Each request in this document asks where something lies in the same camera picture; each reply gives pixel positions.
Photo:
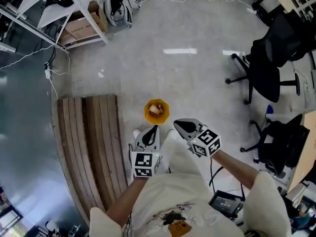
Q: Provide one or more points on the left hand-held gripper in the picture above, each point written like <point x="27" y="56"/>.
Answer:
<point x="144" y="162"/>

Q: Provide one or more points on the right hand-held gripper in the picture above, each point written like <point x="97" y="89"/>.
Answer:
<point x="206" y="142"/>

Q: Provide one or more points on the yellow octagonal plastic cup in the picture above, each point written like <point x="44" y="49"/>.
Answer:
<point x="158" y="119"/>

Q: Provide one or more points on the person's right forearm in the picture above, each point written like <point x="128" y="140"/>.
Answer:
<point x="234" y="168"/>

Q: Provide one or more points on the person's left forearm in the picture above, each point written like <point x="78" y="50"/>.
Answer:
<point x="126" y="201"/>

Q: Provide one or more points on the person's left white shoe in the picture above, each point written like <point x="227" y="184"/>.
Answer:
<point x="137" y="133"/>

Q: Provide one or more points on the person's white shoe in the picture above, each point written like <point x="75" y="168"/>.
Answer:
<point x="172" y="133"/>
<point x="137" y="133"/>

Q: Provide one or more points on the person's right white shoe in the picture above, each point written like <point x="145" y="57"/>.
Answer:
<point x="172" y="133"/>

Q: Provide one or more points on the person's white trousers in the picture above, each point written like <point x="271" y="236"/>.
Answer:
<point x="175" y="154"/>

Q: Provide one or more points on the wooden slat bench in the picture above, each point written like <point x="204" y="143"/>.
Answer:
<point x="98" y="132"/>

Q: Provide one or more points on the person's white shirt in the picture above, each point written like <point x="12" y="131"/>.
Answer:
<point x="172" y="194"/>

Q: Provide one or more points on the black box with screen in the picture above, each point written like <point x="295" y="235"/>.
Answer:
<point x="225" y="204"/>

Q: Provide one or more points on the small blue object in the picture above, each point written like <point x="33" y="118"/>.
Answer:
<point x="270" y="108"/>

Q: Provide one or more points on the black padded office chair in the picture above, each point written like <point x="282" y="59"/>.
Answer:
<point x="279" y="144"/>

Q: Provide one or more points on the black mesh office chair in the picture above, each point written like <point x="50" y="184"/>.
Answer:
<point x="269" y="65"/>

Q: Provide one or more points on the light wooden desk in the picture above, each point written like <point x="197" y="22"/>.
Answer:
<point x="306" y="144"/>

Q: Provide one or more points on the white power strip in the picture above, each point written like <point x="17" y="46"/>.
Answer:
<point x="48" y="73"/>

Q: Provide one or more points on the brown cardboard box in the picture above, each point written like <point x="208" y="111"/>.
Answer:
<point x="81" y="28"/>

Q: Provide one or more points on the white bag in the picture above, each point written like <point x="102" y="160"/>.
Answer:
<point x="118" y="9"/>

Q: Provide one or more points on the white metal shelf rack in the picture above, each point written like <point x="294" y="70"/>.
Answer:
<point x="79" y="1"/>

